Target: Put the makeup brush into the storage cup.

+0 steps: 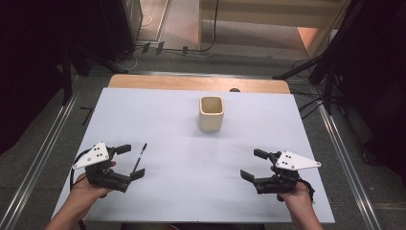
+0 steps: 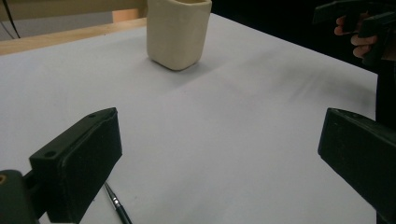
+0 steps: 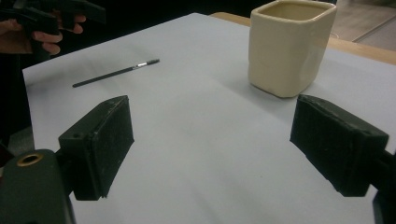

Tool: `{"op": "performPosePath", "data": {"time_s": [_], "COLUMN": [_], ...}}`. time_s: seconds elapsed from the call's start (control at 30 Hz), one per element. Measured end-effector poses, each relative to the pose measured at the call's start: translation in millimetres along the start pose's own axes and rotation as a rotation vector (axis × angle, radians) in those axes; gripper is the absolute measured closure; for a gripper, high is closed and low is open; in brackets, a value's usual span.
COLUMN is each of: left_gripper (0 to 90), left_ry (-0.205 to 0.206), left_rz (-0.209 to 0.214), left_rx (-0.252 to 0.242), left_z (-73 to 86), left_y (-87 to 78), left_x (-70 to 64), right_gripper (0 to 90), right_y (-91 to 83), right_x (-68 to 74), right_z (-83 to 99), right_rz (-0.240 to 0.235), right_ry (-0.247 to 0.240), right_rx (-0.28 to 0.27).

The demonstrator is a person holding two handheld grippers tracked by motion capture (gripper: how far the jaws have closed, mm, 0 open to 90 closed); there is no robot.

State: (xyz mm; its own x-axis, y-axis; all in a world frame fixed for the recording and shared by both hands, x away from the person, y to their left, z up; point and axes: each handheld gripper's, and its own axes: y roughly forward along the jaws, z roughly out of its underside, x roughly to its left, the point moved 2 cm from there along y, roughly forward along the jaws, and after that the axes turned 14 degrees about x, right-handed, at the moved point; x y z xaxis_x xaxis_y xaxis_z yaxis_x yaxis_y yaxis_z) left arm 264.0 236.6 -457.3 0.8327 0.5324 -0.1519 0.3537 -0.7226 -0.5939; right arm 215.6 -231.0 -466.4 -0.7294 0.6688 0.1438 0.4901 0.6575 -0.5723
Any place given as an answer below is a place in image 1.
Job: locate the aluminium floor rail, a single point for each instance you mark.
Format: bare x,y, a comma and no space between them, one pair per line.
198,74
348,159
38,159

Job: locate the black tripod stand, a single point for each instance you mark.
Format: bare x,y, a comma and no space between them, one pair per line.
328,54

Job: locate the small black plug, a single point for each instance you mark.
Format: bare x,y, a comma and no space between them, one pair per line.
185,50

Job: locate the black tape strip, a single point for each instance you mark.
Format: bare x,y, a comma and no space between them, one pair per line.
160,47
145,47

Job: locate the white table mat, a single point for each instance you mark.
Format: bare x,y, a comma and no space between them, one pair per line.
191,179

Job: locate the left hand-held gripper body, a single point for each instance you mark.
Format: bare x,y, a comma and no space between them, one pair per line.
102,172

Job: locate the beige square cup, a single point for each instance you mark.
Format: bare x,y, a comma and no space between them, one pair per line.
210,121

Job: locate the black pen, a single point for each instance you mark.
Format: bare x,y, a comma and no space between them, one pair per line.
139,158

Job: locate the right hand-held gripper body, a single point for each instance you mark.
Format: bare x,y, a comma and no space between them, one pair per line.
282,179

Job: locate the person's right hand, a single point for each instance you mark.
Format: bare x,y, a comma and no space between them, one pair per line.
297,196

